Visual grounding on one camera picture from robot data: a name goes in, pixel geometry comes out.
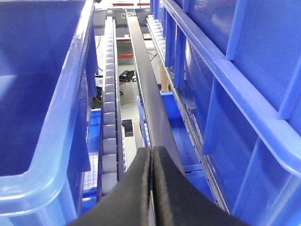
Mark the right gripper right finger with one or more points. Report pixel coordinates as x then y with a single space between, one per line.
177 202

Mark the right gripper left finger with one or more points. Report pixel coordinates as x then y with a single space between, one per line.
127 204

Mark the lower blue bin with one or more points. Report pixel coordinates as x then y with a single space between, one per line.
192 166

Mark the right blue plastic bin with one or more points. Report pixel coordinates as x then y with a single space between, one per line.
234 67

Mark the blue plastic bin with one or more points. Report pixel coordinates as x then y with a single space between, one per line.
47 81
234 67

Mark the left blue plastic bin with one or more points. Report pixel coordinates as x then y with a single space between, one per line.
47 81

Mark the gray roller conveyor track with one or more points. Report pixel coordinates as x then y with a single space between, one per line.
111 158

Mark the black power adapter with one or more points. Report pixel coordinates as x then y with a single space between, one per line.
126 76

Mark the stainless steel rack frame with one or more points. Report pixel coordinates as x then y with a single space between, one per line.
160 133

